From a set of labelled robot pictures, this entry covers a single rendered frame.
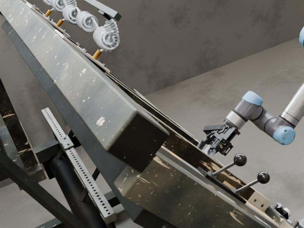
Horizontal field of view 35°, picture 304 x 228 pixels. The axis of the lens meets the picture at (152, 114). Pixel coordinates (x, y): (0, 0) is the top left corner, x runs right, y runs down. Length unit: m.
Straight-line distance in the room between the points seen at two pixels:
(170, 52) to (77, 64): 4.02
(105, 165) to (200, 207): 0.32
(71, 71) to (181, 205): 0.44
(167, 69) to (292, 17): 1.58
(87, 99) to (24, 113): 3.40
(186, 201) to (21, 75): 3.48
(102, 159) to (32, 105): 3.17
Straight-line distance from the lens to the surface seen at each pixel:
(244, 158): 1.38
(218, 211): 1.12
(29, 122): 4.48
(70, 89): 1.17
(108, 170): 1.26
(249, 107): 1.92
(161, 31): 5.11
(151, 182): 0.99
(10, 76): 4.42
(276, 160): 3.92
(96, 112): 1.01
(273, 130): 1.90
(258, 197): 2.10
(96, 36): 1.57
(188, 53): 5.30
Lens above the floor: 2.36
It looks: 29 degrees down
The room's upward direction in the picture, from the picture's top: 16 degrees counter-clockwise
